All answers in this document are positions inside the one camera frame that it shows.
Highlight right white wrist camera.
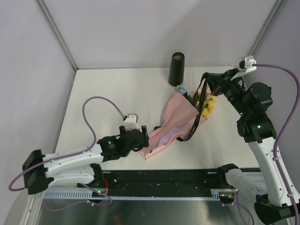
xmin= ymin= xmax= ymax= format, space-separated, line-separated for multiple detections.
xmin=239 ymin=56 xmax=256 ymax=73

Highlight black cylindrical vase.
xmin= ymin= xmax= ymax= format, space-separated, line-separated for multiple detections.
xmin=168 ymin=52 xmax=185 ymax=87

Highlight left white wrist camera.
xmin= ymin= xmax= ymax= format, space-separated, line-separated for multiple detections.
xmin=123 ymin=113 xmax=139 ymax=131

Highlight aluminium frame post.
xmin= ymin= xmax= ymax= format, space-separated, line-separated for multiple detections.
xmin=35 ymin=0 xmax=78 ymax=72
xmin=247 ymin=0 xmax=287 ymax=56

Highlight aluminium frame post left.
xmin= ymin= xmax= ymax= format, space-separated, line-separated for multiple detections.
xmin=35 ymin=0 xmax=78 ymax=72

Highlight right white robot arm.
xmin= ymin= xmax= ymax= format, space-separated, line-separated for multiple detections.
xmin=202 ymin=69 xmax=300 ymax=225

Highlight aluminium frame post right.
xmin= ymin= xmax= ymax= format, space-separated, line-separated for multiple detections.
xmin=247 ymin=0 xmax=287 ymax=56

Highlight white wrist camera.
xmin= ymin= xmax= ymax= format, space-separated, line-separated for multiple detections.
xmin=123 ymin=113 xmax=139 ymax=131
xmin=239 ymin=56 xmax=256 ymax=73

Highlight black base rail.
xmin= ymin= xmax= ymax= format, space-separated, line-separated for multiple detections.
xmin=87 ymin=169 xmax=233 ymax=194

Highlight white slotted cable duct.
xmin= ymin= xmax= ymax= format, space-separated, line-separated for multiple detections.
xmin=42 ymin=189 xmax=236 ymax=201

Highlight black ribbon gold lettering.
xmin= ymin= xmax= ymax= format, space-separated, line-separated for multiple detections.
xmin=175 ymin=76 xmax=217 ymax=142

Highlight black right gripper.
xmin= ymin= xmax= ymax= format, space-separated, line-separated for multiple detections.
xmin=203 ymin=68 xmax=250 ymax=117

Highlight pink paper flower bouquet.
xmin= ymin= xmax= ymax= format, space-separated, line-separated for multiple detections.
xmin=138 ymin=84 xmax=218 ymax=161

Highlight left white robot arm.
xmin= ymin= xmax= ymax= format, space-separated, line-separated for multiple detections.
xmin=22 ymin=126 xmax=149 ymax=195

